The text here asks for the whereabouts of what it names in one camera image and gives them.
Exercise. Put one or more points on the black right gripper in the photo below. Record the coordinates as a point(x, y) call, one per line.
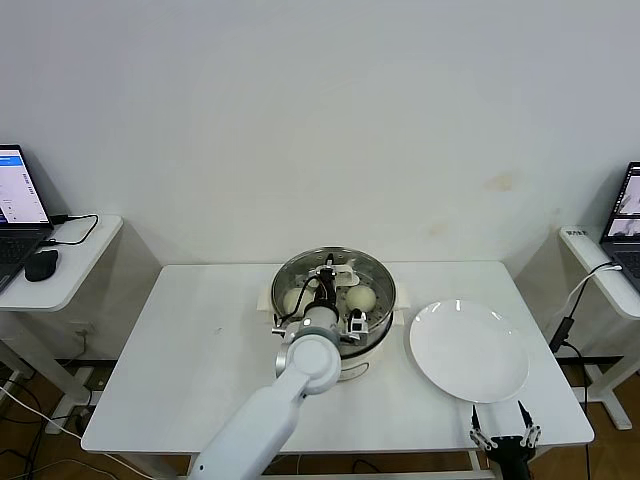
point(510, 455)

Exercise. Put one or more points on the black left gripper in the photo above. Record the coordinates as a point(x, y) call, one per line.
point(327, 287)

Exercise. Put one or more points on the white steamed baozi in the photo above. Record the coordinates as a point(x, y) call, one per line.
point(292, 302)
point(361, 297)

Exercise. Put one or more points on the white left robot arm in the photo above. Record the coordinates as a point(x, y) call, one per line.
point(310, 365)

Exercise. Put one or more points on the stainless steel steamer basket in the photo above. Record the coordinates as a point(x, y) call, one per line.
point(379, 336)

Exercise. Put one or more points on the white round plate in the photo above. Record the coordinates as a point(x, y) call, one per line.
point(465, 350)

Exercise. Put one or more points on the white electric cooker pot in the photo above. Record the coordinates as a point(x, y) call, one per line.
point(372, 360)

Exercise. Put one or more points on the black power adapter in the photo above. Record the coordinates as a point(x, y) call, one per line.
point(561, 332)

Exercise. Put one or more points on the open laptop dark screen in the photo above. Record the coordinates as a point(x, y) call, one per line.
point(622, 215)

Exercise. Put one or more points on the white floor power strip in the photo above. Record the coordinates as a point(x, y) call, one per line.
point(90, 380)

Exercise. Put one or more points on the black computer mouse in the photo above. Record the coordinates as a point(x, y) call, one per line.
point(41, 265)

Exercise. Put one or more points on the open laptop white screen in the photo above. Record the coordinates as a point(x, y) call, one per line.
point(20, 190)

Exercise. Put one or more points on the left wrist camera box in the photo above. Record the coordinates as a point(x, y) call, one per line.
point(358, 322)

